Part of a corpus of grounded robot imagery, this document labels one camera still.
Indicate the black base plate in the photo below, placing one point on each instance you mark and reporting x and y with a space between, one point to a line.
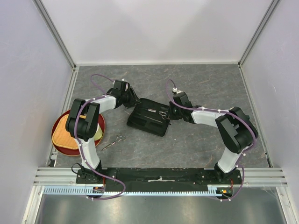
171 178

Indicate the cream yellow cup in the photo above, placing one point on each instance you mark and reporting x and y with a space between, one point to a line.
99 133

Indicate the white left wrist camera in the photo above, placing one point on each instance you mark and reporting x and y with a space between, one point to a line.
126 85

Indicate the woven bamboo mat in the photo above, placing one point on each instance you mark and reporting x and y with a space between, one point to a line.
61 137

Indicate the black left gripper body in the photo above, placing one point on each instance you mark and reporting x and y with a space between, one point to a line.
130 98

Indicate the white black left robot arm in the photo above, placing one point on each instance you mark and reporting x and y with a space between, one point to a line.
82 124

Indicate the slotted cable duct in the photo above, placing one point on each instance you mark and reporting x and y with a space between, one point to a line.
92 191

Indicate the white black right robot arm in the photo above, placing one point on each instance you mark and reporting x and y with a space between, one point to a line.
237 132

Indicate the silver scissors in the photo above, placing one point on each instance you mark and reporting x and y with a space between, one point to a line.
161 113
118 139

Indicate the round red tray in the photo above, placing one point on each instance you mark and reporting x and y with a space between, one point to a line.
68 152

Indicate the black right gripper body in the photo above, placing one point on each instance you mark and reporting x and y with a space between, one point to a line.
174 112

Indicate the black zippered tool case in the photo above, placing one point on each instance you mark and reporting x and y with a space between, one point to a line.
147 121

